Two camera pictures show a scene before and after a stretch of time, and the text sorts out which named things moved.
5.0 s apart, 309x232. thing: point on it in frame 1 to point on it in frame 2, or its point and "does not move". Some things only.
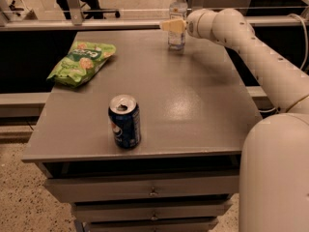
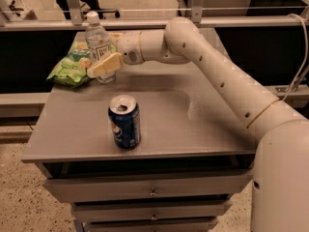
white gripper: [191, 25] to [128, 49]
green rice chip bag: [82, 61] does not move
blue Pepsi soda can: [125, 117] does not move
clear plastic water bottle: [178, 11] to [97, 43]
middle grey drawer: [149, 210] does not move
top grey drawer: [139, 188] does not move
